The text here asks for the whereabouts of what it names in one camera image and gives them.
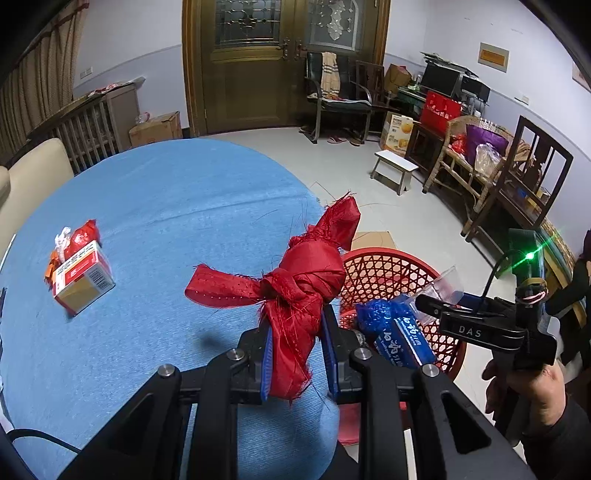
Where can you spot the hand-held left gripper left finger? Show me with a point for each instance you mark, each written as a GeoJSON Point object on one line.
{"type": "Point", "coordinates": [265, 364]}

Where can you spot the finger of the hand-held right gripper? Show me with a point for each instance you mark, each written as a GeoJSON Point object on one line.
{"type": "Point", "coordinates": [489, 304]}
{"type": "Point", "coordinates": [429, 307]}

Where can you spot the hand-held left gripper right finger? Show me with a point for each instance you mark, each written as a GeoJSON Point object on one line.
{"type": "Point", "coordinates": [330, 360]}

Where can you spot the clear plastic container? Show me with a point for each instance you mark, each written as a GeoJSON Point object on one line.
{"type": "Point", "coordinates": [443, 286]}

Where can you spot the blue plastic packet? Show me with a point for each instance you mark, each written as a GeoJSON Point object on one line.
{"type": "Point", "coordinates": [392, 332]}

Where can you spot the red plastic basket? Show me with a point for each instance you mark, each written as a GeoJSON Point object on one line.
{"type": "Point", "coordinates": [388, 251]}

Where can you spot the red and white carton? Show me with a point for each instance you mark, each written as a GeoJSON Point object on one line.
{"type": "Point", "coordinates": [78, 281]}

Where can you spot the red plastic bag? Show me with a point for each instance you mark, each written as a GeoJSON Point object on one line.
{"type": "Point", "coordinates": [83, 235]}

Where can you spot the orange scrap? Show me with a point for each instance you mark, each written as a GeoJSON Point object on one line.
{"type": "Point", "coordinates": [51, 267]}

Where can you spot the person's right forearm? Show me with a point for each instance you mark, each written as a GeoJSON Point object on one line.
{"type": "Point", "coordinates": [568, 443]}

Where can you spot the person's right hand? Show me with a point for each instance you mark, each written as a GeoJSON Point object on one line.
{"type": "Point", "coordinates": [545, 392]}

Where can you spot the bench with woven mat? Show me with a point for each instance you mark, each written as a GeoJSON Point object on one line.
{"type": "Point", "coordinates": [561, 249]}

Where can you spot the rattan chair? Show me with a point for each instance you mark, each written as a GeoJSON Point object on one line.
{"type": "Point", "coordinates": [452, 175]}

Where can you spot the filled clear plastic bag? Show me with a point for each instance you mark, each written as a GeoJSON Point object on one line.
{"type": "Point", "coordinates": [490, 161]}

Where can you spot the white stool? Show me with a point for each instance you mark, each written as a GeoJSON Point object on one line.
{"type": "Point", "coordinates": [395, 161]}

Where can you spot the small red bag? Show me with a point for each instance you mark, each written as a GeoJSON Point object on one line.
{"type": "Point", "coordinates": [459, 144]}

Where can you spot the dark wooden side table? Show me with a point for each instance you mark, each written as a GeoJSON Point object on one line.
{"type": "Point", "coordinates": [425, 143]}

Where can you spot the purple bag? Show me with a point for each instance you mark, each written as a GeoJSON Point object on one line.
{"type": "Point", "coordinates": [485, 138]}

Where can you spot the large dark wooden chair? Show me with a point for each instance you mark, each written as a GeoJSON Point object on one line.
{"type": "Point", "coordinates": [549, 147]}

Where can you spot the orange and white box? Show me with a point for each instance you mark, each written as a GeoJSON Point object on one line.
{"type": "Point", "coordinates": [397, 134]}

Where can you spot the red gift bag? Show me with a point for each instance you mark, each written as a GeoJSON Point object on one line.
{"type": "Point", "coordinates": [441, 110]}

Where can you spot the green desk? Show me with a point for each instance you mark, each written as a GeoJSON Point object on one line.
{"type": "Point", "coordinates": [411, 99]}

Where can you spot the black electronic box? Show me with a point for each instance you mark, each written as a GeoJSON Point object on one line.
{"type": "Point", "coordinates": [475, 88]}

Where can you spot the black metal chair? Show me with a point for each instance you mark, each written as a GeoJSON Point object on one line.
{"type": "Point", "coordinates": [341, 105]}

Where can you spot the black monitor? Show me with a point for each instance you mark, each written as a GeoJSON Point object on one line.
{"type": "Point", "coordinates": [441, 78]}

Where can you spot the slim dark wooden chair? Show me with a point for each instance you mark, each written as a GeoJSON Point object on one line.
{"type": "Point", "coordinates": [369, 74]}

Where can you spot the plaid scarf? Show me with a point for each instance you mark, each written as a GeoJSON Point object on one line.
{"type": "Point", "coordinates": [330, 76]}

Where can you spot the crumpled clear plastic bag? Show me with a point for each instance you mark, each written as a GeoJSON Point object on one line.
{"type": "Point", "coordinates": [143, 118]}

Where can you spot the wooden double door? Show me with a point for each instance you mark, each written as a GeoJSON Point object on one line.
{"type": "Point", "coordinates": [249, 83]}

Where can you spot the wooden crib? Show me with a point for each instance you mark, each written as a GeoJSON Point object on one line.
{"type": "Point", "coordinates": [120, 110]}

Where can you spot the beige sofa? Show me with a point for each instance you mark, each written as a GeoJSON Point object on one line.
{"type": "Point", "coordinates": [41, 161]}

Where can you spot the red patterned cloth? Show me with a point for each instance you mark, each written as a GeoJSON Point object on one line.
{"type": "Point", "coordinates": [111, 87]}

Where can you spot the beige curtain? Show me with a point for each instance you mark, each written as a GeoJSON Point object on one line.
{"type": "Point", "coordinates": [41, 78]}

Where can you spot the orange wall plaque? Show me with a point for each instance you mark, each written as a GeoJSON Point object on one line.
{"type": "Point", "coordinates": [493, 57]}

